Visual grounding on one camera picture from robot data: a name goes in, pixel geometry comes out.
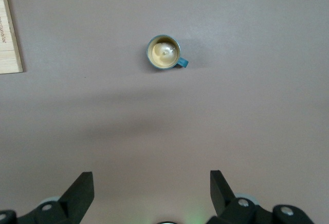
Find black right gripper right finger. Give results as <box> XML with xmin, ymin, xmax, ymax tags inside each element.
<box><xmin>207</xmin><ymin>170</ymin><xmax>316</xmax><ymax>224</ymax></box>

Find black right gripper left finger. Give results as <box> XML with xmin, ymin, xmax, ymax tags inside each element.
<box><xmin>0</xmin><ymin>172</ymin><xmax>95</xmax><ymax>224</ymax></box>

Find teal ribbed cup yellow inside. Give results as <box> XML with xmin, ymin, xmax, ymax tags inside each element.
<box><xmin>147</xmin><ymin>34</ymin><xmax>190</xmax><ymax>71</ymax></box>

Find wooden cutting board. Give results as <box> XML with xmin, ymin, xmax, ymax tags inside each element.
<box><xmin>0</xmin><ymin>0</ymin><xmax>24</xmax><ymax>74</ymax></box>

